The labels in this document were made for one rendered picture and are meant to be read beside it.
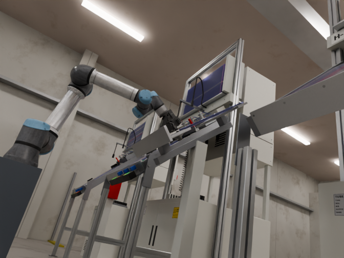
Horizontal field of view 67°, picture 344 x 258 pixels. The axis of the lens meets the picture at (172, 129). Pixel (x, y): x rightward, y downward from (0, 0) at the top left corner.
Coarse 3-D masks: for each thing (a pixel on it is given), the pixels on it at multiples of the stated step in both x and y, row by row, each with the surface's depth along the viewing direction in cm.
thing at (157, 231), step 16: (160, 208) 169; (176, 208) 152; (208, 208) 149; (144, 224) 181; (160, 224) 161; (176, 224) 146; (208, 224) 146; (256, 224) 164; (144, 240) 172; (160, 240) 154; (208, 240) 143; (224, 240) 149; (256, 240) 160; (192, 256) 136; (208, 256) 141; (224, 256) 146; (256, 256) 157
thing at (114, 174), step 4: (140, 160) 139; (132, 164) 148; (136, 164) 144; (140, 164) 140; (124, 168) 160; (128, 168) 155; (136, 168) 146; (140, 168) 142; (116, 172) 173; (128, 172) 157; (136, 172) 148; (140, 172) 144; (108, 176) 189; (112, 176) 182; (116, 176) 176
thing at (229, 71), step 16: (208, 64) 234; (192, 80) 258; (224, 80) 184; (240, 80) 191; (240, 96) 186; (192, 112) 216; (144, 176) 130; (96, 240) 180; (112, 240) 185; (144, 256) 120; (160, 256) 124
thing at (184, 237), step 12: (204, 144) 122; (192, 156) 119; (204, 156) 120; (192, 168) 115; (192, 180) 113; (192, 192) 111; (180, 204) 113; (192, 204) 110; (180, 216) 109; (192, 216) 108; (180, 228) 106; (192, 228) 107; (180, 240) 103; (192, 240) 105; (180, 252) 101
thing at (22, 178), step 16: (0, 160) 109; (0, 176) 107; (16, 176) 111; (32, 176) 114; (0, 192) 106; (16, 192) 109; (32, 192) 113; (0, 208) 105; (16, 208) 108; (0, 224) 104; (16, 224) 107; (0, 240) 103; (0, 256) 101
